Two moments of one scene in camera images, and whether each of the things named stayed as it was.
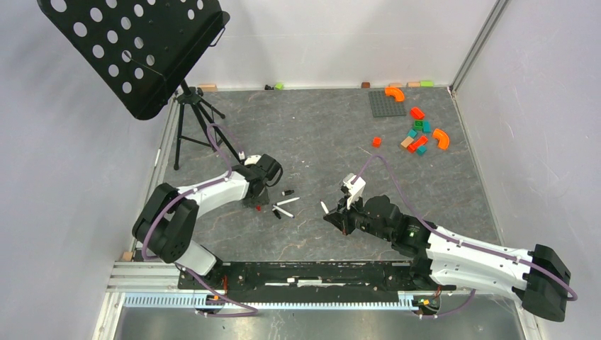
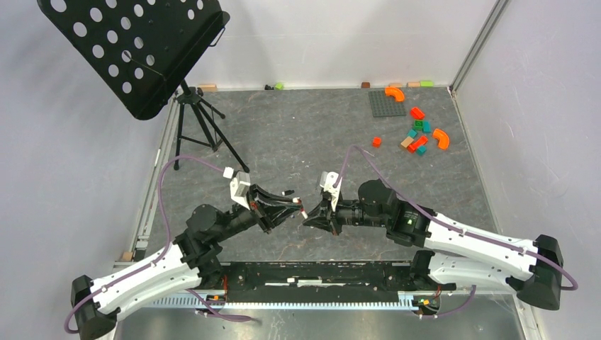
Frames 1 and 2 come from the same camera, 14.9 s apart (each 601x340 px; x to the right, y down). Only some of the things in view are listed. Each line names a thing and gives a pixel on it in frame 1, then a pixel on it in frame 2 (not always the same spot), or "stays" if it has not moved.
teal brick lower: (421, 150) stays
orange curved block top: (394, 91) stays
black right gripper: (336, 218) → (324, 216)
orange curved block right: (442, 139) stays
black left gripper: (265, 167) → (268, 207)
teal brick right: (427, 127) stays
